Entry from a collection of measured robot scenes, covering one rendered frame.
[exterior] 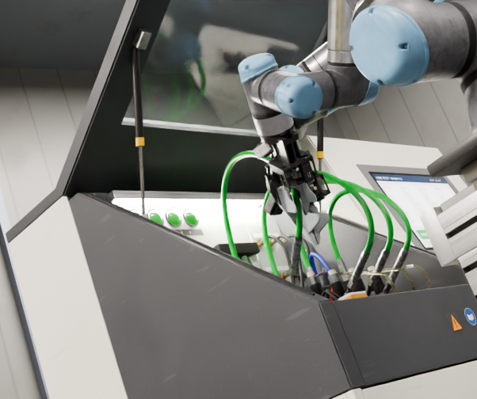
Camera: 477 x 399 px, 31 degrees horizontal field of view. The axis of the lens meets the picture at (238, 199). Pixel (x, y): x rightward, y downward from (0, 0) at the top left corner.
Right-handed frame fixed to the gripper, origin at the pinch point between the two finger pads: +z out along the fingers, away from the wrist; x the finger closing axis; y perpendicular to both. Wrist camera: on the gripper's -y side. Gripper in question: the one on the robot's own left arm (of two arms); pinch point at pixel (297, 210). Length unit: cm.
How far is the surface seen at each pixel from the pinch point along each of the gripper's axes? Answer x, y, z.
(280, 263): 9, -42, 36
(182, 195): -9.7, -43.8, 5.4
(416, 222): 48, -33, 41
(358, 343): -12.1, 35.8, 8.8
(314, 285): -0.1, -2.9, 20.9
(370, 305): -4.5, 29.2, 8.4
